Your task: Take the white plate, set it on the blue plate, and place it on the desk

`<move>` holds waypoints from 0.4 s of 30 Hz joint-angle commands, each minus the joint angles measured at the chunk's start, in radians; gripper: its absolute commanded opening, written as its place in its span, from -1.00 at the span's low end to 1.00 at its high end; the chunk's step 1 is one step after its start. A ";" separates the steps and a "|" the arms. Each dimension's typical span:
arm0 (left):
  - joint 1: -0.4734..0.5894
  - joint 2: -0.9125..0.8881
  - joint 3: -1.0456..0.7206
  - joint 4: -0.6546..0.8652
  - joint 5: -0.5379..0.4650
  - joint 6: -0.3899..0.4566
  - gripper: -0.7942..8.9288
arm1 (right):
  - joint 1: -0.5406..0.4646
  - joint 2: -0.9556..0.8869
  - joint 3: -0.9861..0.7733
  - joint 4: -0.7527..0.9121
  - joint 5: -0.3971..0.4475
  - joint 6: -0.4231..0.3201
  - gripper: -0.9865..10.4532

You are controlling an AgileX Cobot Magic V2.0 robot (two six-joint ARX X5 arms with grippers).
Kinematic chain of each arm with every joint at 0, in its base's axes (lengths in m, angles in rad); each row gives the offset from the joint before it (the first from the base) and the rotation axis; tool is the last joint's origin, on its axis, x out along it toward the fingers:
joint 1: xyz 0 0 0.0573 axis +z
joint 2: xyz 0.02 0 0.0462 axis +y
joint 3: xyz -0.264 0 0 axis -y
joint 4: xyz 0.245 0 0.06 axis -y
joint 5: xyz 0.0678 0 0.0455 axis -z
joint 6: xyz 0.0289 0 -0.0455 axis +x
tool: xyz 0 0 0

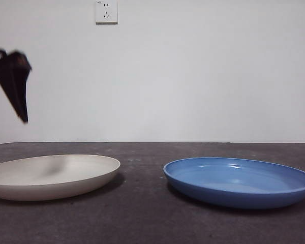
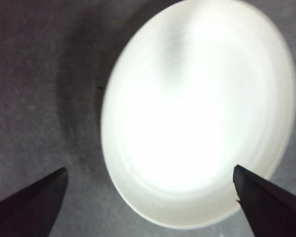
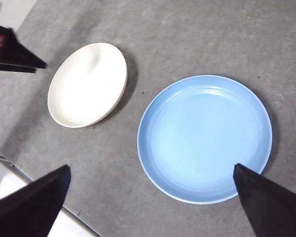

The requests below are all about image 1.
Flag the white plate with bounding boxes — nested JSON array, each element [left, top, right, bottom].
[[0, 154, 121, 202]]

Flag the blue plate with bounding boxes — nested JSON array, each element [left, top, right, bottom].
[[163, 156, 305, 210]]

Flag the white wall socket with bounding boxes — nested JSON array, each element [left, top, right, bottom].
[[95, 0, 119, 25]]

